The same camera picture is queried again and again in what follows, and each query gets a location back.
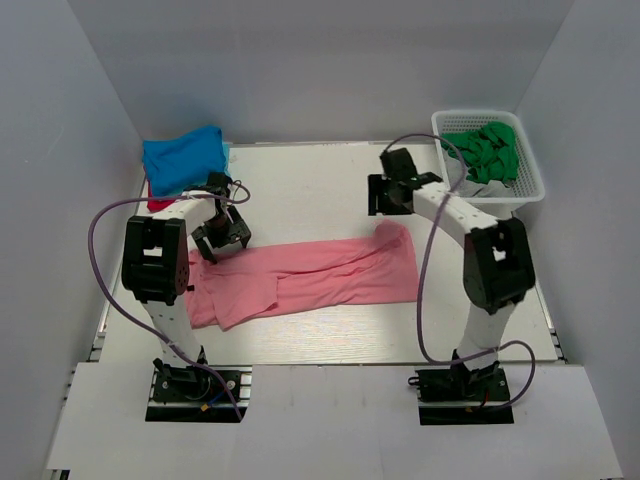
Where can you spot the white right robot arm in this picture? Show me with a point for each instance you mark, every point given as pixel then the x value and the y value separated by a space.
pixel 497 267

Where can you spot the folded red t-shirt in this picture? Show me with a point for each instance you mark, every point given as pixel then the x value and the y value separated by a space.
pixel 162 194

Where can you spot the white plastic laundry basket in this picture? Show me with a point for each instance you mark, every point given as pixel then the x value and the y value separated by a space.
pixel 528 187

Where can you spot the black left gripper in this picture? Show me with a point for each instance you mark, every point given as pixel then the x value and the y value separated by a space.
pixel 237 231

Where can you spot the folded cyan t-shirt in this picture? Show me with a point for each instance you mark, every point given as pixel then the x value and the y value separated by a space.
pixel 226 152

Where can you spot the grey t-shirt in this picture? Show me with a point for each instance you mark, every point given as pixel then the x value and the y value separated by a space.
pixel 471 189

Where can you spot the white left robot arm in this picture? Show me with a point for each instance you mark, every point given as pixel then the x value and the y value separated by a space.
pixel 156 267

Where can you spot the folded blue t-shirt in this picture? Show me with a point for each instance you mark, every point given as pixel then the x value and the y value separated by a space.
pixel 188 159

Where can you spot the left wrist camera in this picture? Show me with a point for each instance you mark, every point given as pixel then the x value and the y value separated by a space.
pixel 217 183

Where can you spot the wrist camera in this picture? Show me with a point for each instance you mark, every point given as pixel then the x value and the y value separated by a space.
pixel 398 166
pixel 217 183

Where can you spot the green t-shirt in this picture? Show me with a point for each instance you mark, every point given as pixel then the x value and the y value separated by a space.
pixel 489 152

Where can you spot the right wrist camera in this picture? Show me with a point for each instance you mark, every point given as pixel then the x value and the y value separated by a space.
pixel 398 166

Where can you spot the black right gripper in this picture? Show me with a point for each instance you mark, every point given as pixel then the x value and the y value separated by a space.
pixel 377 184

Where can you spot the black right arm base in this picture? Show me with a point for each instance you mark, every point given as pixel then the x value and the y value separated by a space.
pixel 454 397

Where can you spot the pink t-shirt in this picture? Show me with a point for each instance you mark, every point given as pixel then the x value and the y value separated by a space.
pixel 293 278

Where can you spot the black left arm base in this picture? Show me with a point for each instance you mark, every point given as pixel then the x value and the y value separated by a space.
pixel 189 395

